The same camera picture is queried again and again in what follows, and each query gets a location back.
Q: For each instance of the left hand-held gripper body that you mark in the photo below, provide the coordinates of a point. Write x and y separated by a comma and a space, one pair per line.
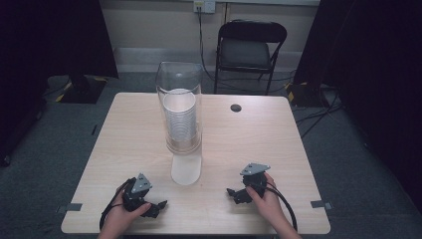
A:
141, 184

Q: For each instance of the stack of white paper cups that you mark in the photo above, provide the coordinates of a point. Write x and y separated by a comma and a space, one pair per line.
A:
180, 119

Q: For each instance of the black stand base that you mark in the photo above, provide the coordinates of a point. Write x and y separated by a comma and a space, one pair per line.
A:
83, 89
303, 94

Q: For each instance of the black folding chair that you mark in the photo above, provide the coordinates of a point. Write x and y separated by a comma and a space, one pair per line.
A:
245, 53

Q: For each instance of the person's right hand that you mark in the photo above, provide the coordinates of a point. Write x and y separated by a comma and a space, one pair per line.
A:
267, 205

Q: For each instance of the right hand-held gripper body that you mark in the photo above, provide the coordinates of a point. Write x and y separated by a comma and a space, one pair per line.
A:
254, 174

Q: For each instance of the person's left hand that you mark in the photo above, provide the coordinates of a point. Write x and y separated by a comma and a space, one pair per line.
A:
121, 217

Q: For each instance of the white wall outlet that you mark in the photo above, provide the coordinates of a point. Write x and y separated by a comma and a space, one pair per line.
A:
204, 6

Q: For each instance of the dark curtain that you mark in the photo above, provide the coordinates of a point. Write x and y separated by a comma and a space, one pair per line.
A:
375, 66

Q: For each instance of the grey tape strip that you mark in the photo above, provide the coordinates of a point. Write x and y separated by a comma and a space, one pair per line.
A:
71, 207
321, 204

